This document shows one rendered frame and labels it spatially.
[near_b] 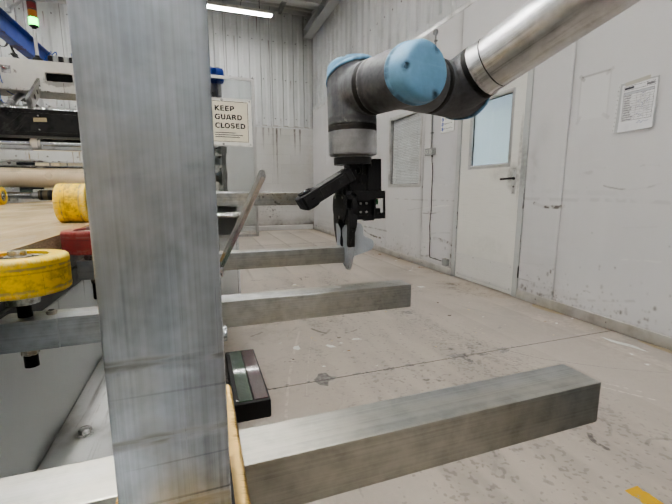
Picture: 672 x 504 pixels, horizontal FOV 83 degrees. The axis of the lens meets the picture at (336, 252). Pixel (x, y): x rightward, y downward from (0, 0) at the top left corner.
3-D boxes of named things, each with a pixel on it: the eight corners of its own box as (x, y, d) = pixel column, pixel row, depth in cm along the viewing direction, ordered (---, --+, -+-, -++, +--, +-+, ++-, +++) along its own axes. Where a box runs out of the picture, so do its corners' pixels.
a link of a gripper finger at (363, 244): (376, 269, 73) (376, 221, 72) (348, 272, 71) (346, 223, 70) (370, 266, 76) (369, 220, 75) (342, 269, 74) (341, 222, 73)
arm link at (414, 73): (458, 45, 59) (399, 66, 69) (408, 26, 52) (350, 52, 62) (455, 108, 61) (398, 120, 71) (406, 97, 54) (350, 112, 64)
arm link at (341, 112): (349, 46, 62) (314, 63, 70) (351, 126, 64) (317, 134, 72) (390, 57, 68) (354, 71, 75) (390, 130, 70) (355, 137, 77)
